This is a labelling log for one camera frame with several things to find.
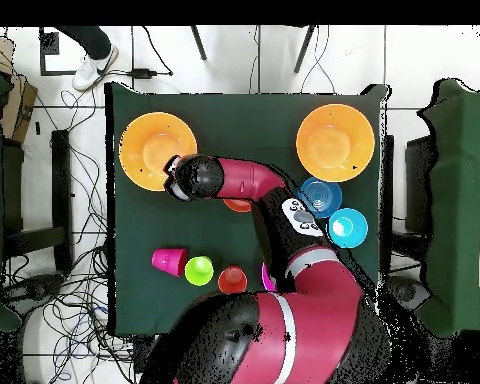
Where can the small red bowl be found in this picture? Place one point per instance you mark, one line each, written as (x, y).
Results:
(238, 206)

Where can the green cup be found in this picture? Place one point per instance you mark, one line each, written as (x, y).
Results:
(199, 271)

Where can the large orange bowl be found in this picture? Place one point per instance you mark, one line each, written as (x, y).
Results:
(152, 140)
(335, 142)

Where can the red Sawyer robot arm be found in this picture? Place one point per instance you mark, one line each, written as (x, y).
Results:
(248, 180)

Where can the orange cup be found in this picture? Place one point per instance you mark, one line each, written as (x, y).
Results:
(232, 280)

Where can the large pink bowl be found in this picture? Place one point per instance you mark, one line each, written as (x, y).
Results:
(267, 280)

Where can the dark green tablecloth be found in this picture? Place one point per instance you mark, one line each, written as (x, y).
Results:
(164, 224)

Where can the dark blue bowl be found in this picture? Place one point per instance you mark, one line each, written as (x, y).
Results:
(324, 196)

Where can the red cup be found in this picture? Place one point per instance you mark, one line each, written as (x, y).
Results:
(168, 260)

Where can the light blue bowl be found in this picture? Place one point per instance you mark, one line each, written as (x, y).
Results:
(348, 228)

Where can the black power adapter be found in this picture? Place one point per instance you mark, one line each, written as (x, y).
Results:
(143, 73)

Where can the black tripod leg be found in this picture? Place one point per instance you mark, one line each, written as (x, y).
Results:
(198, 43)
(305, 48)

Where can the black stand base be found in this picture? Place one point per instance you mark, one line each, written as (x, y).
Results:
(40, 286)
(406, 292)

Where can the person's leg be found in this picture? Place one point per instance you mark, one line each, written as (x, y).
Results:
(90, 70)

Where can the cardboard box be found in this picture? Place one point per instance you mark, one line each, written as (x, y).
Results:
(20, 104)

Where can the black bench frame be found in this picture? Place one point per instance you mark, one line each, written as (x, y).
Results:
(62, 180)

